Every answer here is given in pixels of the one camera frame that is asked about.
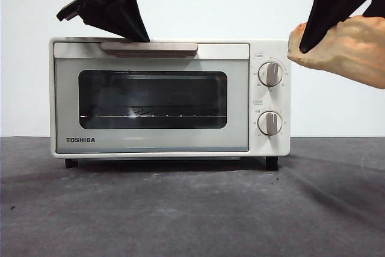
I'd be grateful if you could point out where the oven wire rack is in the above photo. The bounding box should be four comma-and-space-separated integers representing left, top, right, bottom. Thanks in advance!
79, 112, 227, 119

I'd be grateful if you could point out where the oven temperature dial knob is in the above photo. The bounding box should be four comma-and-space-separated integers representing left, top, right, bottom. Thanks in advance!
257, 61, 285, 87

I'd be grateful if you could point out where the oven glass door with handle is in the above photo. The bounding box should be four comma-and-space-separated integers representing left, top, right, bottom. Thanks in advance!
53, 41, 250, 153

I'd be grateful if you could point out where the oven timer dial knob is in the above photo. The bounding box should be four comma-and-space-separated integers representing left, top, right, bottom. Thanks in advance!
257, 110, 284, 136

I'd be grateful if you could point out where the golden braided bread loaf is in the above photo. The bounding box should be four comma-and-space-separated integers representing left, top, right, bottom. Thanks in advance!
287, 14, 385, 90

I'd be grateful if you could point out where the white Toshiba toaster oven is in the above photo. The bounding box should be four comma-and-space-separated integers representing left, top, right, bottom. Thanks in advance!
49, 36, 292, 171

